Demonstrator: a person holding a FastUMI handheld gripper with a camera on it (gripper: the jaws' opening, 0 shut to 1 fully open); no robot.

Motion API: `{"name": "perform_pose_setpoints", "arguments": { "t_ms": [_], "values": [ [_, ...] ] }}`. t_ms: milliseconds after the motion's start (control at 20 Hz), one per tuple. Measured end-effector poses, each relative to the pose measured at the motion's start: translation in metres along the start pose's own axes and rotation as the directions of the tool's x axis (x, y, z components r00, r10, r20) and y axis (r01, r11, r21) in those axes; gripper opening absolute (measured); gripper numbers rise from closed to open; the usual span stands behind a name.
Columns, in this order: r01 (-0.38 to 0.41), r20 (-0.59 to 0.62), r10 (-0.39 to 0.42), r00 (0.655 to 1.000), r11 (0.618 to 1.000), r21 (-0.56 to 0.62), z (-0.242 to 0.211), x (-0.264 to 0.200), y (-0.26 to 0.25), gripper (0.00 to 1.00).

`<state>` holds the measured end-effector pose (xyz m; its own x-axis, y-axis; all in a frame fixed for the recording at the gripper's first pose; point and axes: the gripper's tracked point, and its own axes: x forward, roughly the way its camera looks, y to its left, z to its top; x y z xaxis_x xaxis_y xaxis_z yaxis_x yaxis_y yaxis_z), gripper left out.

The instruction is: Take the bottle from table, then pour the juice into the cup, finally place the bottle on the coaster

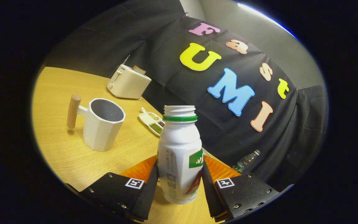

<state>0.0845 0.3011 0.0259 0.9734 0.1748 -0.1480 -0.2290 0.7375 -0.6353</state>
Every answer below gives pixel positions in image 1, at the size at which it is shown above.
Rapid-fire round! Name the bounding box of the white cup with wooden handle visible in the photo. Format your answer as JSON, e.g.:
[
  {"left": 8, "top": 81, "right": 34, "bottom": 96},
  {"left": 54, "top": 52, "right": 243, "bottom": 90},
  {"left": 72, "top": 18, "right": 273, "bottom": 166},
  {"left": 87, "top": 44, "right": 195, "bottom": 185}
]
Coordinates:
[{"left": 67, "top": 94, "right": 126, "bottom": 152}]

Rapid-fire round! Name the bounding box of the wooden table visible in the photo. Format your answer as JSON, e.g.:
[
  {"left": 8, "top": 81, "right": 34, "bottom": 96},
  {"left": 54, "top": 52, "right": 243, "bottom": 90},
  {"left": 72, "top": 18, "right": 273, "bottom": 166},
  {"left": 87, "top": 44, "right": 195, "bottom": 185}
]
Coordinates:
[{"left": 31, "top": 66, "right": 229, "bottom": 224}]

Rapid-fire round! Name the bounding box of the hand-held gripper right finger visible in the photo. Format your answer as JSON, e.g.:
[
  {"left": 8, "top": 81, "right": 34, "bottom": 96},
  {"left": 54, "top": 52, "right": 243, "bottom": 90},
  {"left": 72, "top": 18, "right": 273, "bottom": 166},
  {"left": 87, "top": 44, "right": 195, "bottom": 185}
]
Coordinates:
[{"left": 201, "top": 155, "right": 280, "bottom": 222}]

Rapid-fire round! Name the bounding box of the cream toaster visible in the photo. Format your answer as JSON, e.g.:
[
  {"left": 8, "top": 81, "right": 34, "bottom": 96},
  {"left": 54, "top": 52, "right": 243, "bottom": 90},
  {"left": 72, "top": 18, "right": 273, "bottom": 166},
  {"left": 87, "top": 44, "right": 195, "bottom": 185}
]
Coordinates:
[{"left": 107, "top": 64, "right": 152, "bottom": 100}]

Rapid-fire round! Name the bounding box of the clear plastic water bottle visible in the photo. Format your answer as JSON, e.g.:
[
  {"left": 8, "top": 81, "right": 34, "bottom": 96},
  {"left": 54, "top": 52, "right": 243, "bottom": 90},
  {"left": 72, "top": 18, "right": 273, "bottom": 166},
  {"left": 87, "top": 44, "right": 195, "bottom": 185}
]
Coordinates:
[{"left": 231, "top": 149, "right": 261, "bottom": 174}]

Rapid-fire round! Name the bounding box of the white divided dish of beans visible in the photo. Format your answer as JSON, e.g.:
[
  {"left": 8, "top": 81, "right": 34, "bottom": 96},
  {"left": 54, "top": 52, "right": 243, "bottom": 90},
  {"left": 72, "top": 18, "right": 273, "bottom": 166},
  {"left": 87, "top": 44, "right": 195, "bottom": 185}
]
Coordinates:
[{"left": 139, "top": 107, "right": 166, "bottom": 137}]

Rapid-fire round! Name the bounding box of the black backdrop cloth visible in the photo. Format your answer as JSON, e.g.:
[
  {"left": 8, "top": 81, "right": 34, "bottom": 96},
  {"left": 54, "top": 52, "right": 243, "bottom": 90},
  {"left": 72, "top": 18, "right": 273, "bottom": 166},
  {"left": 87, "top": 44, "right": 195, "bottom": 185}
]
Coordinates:
[{"left": 44, "top": 0, "right": 328, "bottom": 190}]

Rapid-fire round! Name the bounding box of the white juice bottle green label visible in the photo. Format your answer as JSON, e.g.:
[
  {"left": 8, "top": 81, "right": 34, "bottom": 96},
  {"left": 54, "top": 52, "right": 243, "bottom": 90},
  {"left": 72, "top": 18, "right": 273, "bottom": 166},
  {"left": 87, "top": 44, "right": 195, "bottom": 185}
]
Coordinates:
[{"left": 157, "top": 105, "right": 204, "bottom": 205}]

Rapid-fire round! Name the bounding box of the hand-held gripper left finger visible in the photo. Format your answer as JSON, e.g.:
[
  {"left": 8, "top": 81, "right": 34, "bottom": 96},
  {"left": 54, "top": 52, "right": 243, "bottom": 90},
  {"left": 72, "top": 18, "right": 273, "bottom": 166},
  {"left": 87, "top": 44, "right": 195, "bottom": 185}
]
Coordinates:
[{"left": 66, "top": 155, "right": 159, "bottom": 222}]

